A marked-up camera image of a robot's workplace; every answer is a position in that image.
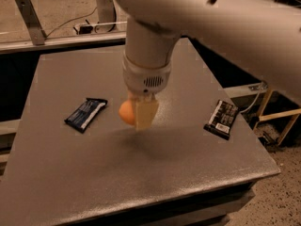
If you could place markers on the left metal rail bracket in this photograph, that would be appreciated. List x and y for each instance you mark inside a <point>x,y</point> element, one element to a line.
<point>32,22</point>

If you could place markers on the wooden frame stand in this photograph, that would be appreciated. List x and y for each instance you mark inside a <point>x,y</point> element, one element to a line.
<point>293,114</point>

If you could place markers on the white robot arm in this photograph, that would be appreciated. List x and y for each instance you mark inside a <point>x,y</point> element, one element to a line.
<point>256,35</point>

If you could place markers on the metal guard rail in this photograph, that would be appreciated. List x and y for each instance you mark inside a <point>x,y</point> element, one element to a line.
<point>61,43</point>

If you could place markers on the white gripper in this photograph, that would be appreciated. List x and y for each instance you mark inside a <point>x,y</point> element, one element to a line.
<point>141,78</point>

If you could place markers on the black rxbar wrapper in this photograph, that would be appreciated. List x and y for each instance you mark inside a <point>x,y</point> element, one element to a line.
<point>222,119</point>

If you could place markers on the orange ball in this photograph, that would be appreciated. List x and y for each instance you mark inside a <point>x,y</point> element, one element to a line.
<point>127,113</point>

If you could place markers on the blue rxbar blueberry wrapper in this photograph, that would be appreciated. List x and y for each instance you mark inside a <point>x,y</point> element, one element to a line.
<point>80,118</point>

